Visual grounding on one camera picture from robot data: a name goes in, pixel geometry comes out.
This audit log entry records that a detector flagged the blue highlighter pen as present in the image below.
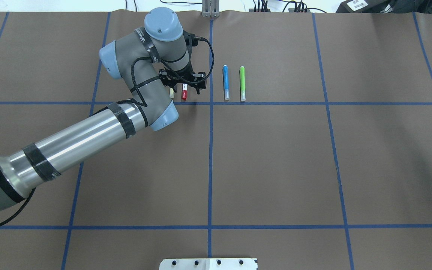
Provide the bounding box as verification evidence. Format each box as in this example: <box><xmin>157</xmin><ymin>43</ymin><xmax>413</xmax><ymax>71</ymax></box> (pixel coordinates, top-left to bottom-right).
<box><xmin>222</xmin><ymin>65</ymin><xmax>230</xmax><ymax>101</ymax></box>

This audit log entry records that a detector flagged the green highlighter pen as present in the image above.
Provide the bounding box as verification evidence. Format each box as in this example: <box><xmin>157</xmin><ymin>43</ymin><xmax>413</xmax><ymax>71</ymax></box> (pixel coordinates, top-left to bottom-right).
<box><xmin>239</xmin><ymin>66</ymin><xmax>246</xmax><ymax>102</ymax></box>

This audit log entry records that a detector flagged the black box with label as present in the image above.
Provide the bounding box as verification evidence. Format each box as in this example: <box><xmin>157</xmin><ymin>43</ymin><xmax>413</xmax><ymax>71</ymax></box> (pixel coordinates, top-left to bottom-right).
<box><xmin>336</xmin><ymin>0</ymin><xmax>391</xmax><ymax>14</ymax></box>

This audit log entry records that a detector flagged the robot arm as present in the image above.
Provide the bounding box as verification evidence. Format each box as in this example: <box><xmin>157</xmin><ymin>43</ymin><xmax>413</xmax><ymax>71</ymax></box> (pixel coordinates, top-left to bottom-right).
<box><xmin>0</xmin><ymin>7</ymin><xmax>209</xmax><ymax>211</ymax></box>

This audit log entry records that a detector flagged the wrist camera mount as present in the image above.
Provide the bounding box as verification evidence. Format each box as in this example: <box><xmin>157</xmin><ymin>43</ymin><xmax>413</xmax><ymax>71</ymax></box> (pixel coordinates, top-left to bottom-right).
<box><xmin>183</xmin><ymin>31</ymin><xmax>198</xmax><ymax>48</ymax></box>

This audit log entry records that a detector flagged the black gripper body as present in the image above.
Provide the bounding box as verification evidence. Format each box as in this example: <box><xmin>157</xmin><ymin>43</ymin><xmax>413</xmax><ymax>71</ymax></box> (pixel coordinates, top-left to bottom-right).
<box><xmin>158</xmin><ymin>64</ymin><xmax>206</xmax><ymax>94</ymax></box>

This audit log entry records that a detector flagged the red and white marker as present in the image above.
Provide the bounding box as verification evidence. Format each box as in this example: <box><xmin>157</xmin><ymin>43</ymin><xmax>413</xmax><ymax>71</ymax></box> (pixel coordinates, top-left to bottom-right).
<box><xmin>181</xmin><ymin>84</ymin><xmax>188</xmax><ymax>101</ymax></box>

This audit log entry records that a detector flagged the grey aluminium frame post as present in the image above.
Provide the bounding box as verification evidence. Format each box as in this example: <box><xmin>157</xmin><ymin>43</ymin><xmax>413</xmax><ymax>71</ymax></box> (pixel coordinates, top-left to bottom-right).
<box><xmin>202</xmin><ymin>0</ymin><xmax>221</xmax><ymax>19</ymax></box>

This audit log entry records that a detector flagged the white column base plate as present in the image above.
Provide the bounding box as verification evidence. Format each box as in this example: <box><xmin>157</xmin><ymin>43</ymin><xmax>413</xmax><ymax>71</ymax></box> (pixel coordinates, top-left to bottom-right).
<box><xmin>159</xmin><ymin>258</ymin><xmax>258</xmax><ymax>270</ymax></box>

